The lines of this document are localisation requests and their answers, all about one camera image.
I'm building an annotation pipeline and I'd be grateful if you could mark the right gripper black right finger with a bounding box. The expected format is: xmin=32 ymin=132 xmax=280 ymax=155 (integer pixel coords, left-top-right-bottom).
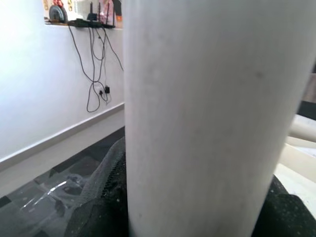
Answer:
xmin=253 ymin=174 xmax=316 ymax=237

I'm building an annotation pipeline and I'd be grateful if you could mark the clear tape patch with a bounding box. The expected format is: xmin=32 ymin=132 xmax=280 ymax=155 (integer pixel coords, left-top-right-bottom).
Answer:
xmin=22 ymin=172 xmax=99 ymax=223

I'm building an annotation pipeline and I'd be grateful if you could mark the black plug adapter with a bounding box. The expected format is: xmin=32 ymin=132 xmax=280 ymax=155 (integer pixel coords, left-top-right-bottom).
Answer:
xmin=98 ymin=84 xmax=112 ymax=96

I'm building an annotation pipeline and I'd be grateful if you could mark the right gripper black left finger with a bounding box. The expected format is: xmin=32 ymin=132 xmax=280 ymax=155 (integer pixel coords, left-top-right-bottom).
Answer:
xmin=64 ymin=135 xmax=130 ymax=237

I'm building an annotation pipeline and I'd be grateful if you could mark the white plastic table top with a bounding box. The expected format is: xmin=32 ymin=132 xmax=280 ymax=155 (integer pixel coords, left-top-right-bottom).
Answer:
xmin=271 ymin=137 xmax=316 ymax=215

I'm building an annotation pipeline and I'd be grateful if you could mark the black tablecloth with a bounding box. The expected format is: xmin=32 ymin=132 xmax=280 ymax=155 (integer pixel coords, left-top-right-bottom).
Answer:
xmin=0 ymin=100 xmax=316 ymax=237

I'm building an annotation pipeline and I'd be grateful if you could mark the black wall cable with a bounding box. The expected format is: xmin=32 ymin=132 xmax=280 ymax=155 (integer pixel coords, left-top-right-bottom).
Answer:
xmin=67 ymin=24 xmax=124 ymax=114

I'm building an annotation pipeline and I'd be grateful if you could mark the black router with antennas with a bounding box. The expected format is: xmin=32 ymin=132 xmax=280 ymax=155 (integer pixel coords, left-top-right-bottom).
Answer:
xmin=67 ymin=1 xmax=117 ymax=30

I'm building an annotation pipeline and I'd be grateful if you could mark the round grey disc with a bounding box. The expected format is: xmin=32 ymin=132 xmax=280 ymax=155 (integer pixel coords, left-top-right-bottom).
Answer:
xmin=48 ymin=4 xmax=69 ymax=25

